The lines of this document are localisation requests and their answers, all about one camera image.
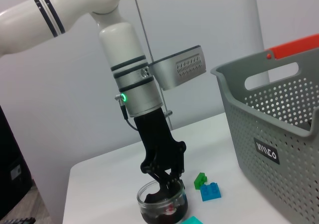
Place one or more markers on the black cabinet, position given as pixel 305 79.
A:
pixel 12 159

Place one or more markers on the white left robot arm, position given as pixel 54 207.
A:
pixel 119 47

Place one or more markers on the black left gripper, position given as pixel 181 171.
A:
pixel 154 134

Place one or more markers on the green stepped toy brick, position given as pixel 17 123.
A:
pixel 200 181

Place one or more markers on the left wrist camera housing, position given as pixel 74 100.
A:
pixel 174 72

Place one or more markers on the teal square toy brick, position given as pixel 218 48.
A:
pixel 193 221

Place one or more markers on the glass teacup black base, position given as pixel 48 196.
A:
pixel 149 209

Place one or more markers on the black keyboard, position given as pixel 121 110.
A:
pixel 17 221

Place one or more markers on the grey perforated plastic storage bin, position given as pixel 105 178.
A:
pixel 274 184

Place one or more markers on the blue square toy brick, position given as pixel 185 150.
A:
pixel 210 192

